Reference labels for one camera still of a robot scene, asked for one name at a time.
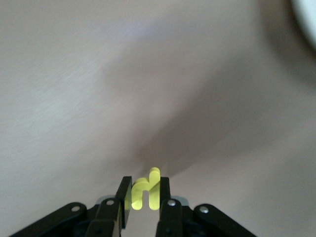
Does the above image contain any beige brown plate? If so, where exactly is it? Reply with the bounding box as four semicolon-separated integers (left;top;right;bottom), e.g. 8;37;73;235
290;0;316;54

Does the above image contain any yellow letter h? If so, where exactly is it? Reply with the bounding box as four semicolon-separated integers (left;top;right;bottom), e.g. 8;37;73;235
130;167;161;211

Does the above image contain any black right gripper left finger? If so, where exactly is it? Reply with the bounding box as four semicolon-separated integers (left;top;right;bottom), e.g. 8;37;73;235
9;175;133;237

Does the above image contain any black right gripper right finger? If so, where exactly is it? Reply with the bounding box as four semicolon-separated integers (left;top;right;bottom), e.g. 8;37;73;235
155;176;258;237

